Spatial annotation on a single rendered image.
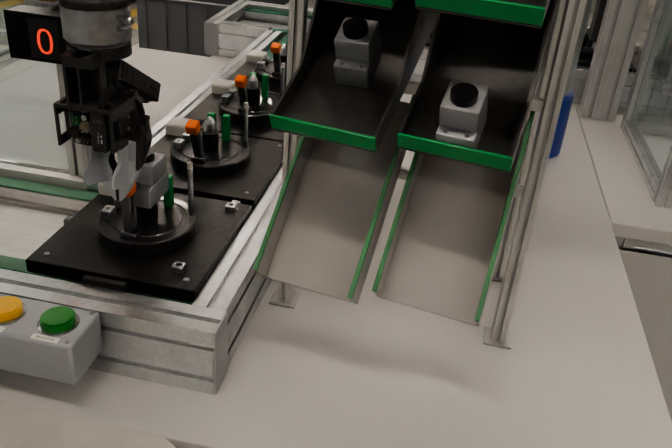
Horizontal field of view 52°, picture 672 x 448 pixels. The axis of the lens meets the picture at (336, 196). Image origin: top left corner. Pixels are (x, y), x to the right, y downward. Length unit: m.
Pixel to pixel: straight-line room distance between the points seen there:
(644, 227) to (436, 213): 0.67
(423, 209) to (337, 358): 0.24
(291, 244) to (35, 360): 0.34
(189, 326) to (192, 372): 0.07
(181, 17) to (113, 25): 2.16
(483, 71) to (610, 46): 1.09
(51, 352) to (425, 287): 0.45
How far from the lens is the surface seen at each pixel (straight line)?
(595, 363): 1.08
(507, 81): 0.88
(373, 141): 0.77
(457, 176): 0.91
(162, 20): 3.01
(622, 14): 1.94
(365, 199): 0.90
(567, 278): 1.24
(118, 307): 0.91
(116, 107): 0.82
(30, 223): 1.20
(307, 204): 0.91
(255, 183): 1.17
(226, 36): 2.17
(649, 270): 1.54
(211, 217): 1.07
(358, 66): 0.84
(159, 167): 0.99
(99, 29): 0.81
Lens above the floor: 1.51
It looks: 28 degrees down
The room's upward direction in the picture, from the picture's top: 5 degrees clockwise
